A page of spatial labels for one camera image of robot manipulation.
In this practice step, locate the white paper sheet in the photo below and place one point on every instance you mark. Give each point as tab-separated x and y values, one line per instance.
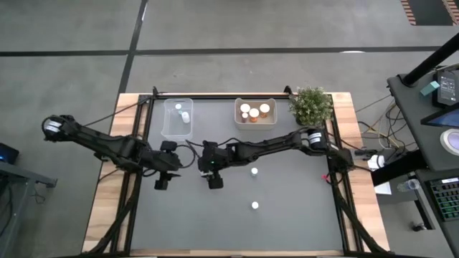
383	188

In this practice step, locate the large orange pill bottle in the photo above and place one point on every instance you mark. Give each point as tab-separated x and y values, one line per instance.
254	114

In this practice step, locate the small teal box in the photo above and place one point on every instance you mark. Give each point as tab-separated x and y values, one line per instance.
430	88

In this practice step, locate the dark rug striped edges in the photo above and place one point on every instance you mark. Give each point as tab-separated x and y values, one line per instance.
430	10

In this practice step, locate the grey metal desk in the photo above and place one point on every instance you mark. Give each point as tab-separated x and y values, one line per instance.
21	175

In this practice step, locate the white power adapter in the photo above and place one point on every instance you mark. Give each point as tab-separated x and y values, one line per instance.
376	162

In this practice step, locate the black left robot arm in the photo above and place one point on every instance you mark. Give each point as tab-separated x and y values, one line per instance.
104	141

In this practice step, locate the beige plastic bin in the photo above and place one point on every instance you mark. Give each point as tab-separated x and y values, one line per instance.
258	126

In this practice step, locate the tablet with blue screen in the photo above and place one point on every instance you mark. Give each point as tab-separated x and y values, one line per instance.
448	118

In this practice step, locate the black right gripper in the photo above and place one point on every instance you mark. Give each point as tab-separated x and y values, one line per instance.
211	157

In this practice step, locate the orange pill bottle white cap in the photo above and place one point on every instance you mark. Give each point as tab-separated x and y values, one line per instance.
264	108
245	108

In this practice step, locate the green potted plant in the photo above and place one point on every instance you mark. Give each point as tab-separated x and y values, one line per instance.
310	107

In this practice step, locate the backlit keyboard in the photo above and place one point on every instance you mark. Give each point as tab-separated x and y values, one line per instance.
446	200

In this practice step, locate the clear water bottle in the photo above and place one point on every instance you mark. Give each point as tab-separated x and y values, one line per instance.
409	185

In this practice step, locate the black pole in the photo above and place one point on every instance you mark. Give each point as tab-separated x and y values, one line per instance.
430	61

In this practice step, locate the black device blue light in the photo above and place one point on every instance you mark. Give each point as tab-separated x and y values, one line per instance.
7	154

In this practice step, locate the clear plastic bin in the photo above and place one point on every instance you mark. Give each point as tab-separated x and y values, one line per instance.
172	130

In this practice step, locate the dark grey desk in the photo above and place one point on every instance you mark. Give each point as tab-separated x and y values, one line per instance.
448	240
412	118

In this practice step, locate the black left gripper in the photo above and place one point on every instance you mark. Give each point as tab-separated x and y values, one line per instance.
166	161

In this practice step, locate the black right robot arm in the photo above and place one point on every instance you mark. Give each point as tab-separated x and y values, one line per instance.
272	145

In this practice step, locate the teal pill bottle white cap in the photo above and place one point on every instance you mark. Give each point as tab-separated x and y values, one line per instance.
254	171
255	205
178	106

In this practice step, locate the round white device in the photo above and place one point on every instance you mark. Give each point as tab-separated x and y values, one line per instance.
452	141

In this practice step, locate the grey table mat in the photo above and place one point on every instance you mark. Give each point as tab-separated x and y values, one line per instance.
287	222

